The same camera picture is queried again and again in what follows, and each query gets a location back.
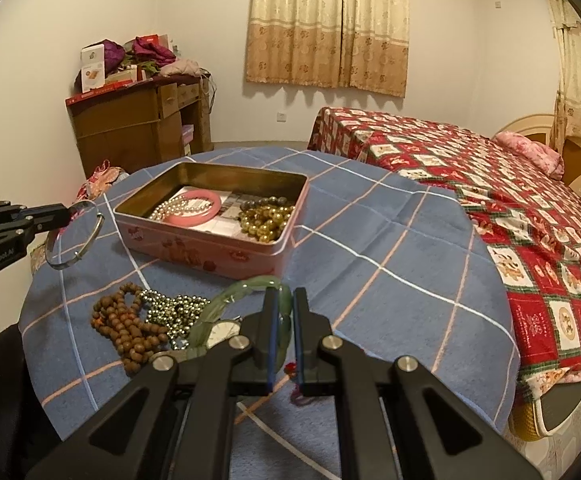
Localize small beige box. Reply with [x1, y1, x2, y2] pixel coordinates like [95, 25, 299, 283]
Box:
[104, 68, 139, 85]

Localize pink bangle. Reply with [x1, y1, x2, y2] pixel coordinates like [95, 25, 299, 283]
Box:
[162, 190, 223, 225]

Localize dark grey bead bracelet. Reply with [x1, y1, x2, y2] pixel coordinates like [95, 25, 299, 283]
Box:
[239, 195, 296, 211]

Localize dark cloth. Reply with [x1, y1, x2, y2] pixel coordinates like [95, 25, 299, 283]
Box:
[0, 324, 67, 480]

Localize cream stool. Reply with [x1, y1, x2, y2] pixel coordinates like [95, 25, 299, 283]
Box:
[507, 379, 581, 442]

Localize green jade bangle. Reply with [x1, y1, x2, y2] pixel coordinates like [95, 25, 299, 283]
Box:
[185, 274, 294, 377]

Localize blue plaid tablecloth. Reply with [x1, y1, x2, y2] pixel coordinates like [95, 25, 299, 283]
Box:
[18, 146, 522, 480]

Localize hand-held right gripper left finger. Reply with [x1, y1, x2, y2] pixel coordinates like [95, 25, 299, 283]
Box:
[25, 287, 278, 480]

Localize bed with red quilt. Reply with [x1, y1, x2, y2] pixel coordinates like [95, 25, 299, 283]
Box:
[307, 106, 581, 404]

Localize gold bead necklace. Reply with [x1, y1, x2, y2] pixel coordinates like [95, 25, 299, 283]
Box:
[237, 204, 296, 242]

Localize pile of clothes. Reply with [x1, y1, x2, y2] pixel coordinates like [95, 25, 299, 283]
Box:
[72, 158, 132, 204]

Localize printed paper sheet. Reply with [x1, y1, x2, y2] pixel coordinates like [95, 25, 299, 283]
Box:
[170, 186, 252, 237]

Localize white product box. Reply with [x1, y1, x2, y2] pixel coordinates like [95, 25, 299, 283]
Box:
[79, 44, 106, 94]

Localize brown wooden desk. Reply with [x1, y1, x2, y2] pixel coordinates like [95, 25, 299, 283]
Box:
[65, 75, 214, 176]

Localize magenta cloth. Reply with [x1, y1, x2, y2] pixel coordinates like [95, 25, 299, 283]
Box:
[131, 39, 176, 67]

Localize pink pillow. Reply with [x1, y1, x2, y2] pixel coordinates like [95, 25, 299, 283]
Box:
[492, 130, 565, 180]

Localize thin silver bangle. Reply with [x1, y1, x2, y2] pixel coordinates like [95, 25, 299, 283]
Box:
[45, 199, 106, 272]

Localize brown wooden bead bracelet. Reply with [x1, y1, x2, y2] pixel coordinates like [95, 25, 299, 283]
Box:
[90, 282, 172, 376]

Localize shiny metallic bead bracelet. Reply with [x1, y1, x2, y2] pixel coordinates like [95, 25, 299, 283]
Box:
[138, 288, 212, 339]

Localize desk cables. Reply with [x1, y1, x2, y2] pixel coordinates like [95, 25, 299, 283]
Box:
[200, 72, 219, 112]

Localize pearl bracelet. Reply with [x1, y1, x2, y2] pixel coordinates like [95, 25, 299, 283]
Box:
[148, 197, 206, 222]

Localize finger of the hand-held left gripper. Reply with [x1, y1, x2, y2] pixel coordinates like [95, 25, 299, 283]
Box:
[0, 201, 72, 249]

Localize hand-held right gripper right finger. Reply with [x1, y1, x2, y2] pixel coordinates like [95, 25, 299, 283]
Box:
[293, 287, 544, 480]

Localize wide beige curtain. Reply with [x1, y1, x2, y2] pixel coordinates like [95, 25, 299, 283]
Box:
[244, 0, 411, 99]

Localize flat red box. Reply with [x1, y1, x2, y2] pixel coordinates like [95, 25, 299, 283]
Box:
[66, 82, 132, 106]

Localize red knotted cord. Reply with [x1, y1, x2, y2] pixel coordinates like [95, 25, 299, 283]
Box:
[284, 357, 317, 406]

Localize pale pink cloth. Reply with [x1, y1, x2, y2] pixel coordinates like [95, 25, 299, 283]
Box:
[159, 58, 202, 79]

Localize pink tin box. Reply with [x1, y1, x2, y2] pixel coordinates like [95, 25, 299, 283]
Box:
[113, 162, 311, 281]

